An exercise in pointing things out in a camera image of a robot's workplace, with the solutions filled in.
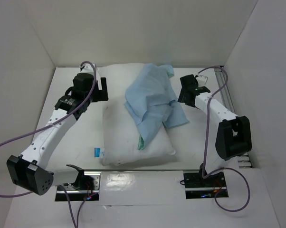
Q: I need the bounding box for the light blue pillowcase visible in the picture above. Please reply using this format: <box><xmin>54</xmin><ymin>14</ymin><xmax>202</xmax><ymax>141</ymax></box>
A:
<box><xmin>124</xmin><ymin>63</ymin><xmax>189</xmax><ymax>150</ymax></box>

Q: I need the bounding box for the white pillow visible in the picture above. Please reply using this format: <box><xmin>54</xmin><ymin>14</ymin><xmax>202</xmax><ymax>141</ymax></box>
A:
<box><xmin>98</xmin><ymin>63</ymin><xmax>176</xmax><ymax>167</ymax></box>

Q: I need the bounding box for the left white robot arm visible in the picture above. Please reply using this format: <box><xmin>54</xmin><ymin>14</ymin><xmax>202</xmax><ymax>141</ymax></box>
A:
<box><xmin>6</xmin><ymin>72</ymin><xmax>108</xmax><ymax>195</ymax></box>

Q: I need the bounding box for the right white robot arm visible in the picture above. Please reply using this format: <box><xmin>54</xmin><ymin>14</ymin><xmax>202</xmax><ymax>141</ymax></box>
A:
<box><xmin>178</xmin><ymin>75</ymin><xmax>252</xmax><ymax>186</ymax></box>

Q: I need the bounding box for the blue white pillow tag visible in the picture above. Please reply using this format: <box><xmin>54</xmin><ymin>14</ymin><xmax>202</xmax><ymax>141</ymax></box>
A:
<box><xmin>94</xmin><ymin>148</ymin><xmax>105</xmax><ymax>158</ymax></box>

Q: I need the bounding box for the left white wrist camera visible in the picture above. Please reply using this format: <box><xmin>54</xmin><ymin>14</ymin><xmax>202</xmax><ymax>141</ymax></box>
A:
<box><xmin>80</xmin><ymin>63</ymin><xmax>100</xmax><ymax>80</ymax></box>

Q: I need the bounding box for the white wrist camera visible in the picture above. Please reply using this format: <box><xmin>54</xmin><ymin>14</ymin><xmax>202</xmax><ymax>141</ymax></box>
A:
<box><xmin>195</xmin><ymin>75</ymin><xmax>208</xmax><ymax>87</ymax></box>
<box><xmin>80</xmin><ymin>63</ymin><xmax>100</xmax><ymax>80</ymax></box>

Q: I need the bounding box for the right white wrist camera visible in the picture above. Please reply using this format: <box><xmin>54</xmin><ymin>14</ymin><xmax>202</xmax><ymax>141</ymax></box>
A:
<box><xmin>195</xmin><ymin>75</ymin><xmax>208</xmax><ymax>87</ymax></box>

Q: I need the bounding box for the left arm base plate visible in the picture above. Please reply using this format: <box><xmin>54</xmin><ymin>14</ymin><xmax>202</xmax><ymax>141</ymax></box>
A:
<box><xmin>55</xmin><ymin>171</ymin><xmax>101</xmax><ymax>202</ymax></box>

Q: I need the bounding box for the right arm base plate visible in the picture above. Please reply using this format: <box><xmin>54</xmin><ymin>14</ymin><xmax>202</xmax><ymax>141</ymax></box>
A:
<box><xmin>180</xmin><ymin>172</ymin><xmax>229</xmax><ymax>199</ymax></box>

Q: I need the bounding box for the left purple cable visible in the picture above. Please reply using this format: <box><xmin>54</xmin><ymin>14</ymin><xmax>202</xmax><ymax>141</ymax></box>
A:
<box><xmin>0</xmin><ymin>61</ymin><xmax>97</xmax><ymax>228</ymax></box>

